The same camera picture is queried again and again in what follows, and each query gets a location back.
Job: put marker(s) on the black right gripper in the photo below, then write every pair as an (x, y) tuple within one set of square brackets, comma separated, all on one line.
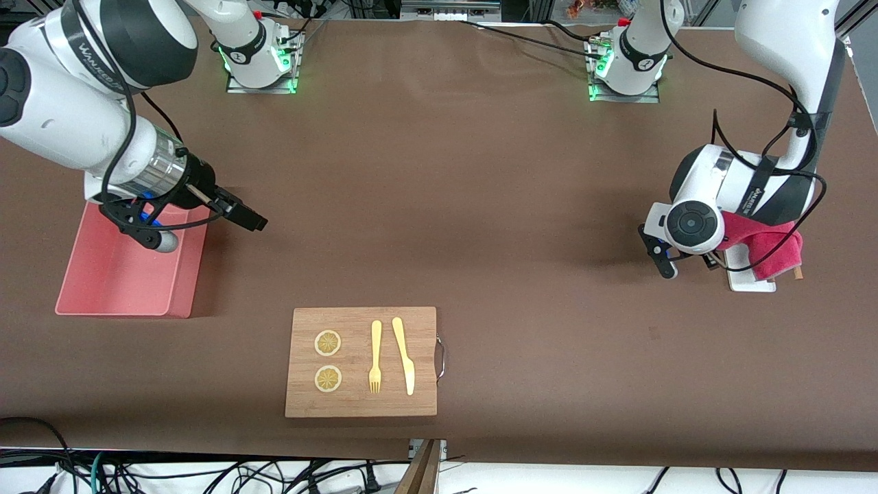
[(197, 186)]

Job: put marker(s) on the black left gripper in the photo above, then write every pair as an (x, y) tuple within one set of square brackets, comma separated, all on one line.
[(709, 262)]

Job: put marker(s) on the red and grey cloth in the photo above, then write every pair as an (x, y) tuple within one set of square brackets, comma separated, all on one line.
[(775, 250)]

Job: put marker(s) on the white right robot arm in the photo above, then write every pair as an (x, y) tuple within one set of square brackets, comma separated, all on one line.
[(68, 116)]

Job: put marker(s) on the white rectangular rack tray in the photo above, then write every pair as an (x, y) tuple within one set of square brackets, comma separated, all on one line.
[(744, 281)]

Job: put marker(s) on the pink plastic bin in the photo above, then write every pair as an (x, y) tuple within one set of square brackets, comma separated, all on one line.
[(116, 281)]

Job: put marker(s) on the wooden cutting board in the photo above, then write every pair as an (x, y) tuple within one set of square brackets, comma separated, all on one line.
[(350, 322)]

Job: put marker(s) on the lemon slice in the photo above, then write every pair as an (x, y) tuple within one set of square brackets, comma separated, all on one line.
[(328, 343), (328, 379)]

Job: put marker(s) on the yellow plastic fork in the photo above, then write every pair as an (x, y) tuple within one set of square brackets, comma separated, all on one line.
[(376, 336)]

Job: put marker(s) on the brown table cover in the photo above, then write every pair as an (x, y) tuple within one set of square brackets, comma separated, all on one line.
[(480, 206)]

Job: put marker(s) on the yellow plastic knife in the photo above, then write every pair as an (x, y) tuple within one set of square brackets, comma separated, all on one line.
[(409, 374)]

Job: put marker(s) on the colourful background item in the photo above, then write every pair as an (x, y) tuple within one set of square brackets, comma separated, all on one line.
[(579, 8)]

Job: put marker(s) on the grey background device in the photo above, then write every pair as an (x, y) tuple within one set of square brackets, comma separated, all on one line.
[(446, 10)]

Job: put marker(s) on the black power plug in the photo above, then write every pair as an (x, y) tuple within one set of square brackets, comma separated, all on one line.
[(372, 480)]

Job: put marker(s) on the wooden plank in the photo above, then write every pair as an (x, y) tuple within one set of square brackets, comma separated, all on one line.
[(422, 473)]

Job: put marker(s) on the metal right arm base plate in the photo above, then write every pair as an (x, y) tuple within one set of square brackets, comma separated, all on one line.
[(236, 88)]

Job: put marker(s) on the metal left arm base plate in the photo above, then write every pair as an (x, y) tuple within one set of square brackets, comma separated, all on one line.
[(651, 98)]

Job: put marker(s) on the small metal bracket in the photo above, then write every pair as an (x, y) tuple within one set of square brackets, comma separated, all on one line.
[(413, 449)]

